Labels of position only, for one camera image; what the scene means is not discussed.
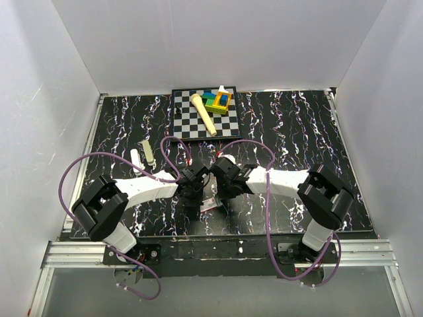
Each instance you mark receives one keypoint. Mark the aluminium rail frame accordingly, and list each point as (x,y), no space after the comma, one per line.
(81,278)

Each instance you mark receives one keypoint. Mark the cream wooden rolling pin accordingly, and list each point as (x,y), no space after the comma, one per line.
(196,100)

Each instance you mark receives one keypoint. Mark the cream white stapler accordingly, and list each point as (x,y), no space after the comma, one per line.
(148,152)

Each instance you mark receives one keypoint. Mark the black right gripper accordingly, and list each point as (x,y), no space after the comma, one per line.
(223,195)

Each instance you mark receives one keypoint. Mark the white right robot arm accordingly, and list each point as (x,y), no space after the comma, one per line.
(326,197)

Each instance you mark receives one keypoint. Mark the black mounting base plate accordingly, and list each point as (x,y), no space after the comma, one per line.
(214,256)

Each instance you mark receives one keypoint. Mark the red white staple box sleeve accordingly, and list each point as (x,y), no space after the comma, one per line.
(209,204)

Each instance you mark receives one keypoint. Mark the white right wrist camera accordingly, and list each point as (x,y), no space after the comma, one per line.
(229,157)

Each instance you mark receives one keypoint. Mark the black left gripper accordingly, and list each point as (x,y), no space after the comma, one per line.
(193,204)

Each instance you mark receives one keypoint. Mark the white chess piece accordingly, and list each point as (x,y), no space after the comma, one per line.
(222,89)

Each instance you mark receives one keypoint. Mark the yellow green toy block tray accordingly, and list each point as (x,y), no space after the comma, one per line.
(216,103)

